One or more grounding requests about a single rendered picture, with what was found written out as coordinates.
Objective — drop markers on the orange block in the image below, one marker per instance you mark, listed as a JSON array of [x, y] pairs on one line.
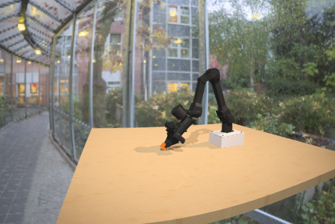
[[162, 146]]

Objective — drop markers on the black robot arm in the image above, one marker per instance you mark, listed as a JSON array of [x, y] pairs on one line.
[[213, 76]]

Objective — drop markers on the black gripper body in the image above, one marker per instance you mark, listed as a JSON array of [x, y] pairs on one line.
[[179, 132]]

